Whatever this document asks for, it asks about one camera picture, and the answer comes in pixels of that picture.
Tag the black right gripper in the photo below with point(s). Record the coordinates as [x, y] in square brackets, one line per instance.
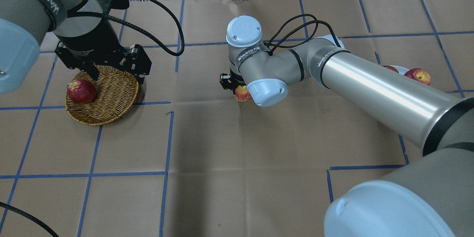
[226, 81]

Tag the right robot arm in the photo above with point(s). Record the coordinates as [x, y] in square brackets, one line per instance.
[430, 198]

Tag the woven wicker basket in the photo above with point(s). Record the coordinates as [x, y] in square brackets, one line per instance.
[116, 92]

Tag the red apple in basket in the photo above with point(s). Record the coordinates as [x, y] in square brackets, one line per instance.
[81, 91]

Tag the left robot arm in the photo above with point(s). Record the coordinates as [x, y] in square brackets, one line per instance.
[24, 24]

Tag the light blue plate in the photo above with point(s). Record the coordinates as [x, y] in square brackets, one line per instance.
[401, 70]

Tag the red apple on plate back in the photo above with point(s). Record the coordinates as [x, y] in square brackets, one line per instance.
[420, 75]

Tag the red yellow apple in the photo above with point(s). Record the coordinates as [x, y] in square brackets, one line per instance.
[242, 94]

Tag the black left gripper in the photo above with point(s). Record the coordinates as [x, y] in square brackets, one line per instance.
[90, 47]

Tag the red apple on plate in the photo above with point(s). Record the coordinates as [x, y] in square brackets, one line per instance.
[420, 75]
[391, 68]

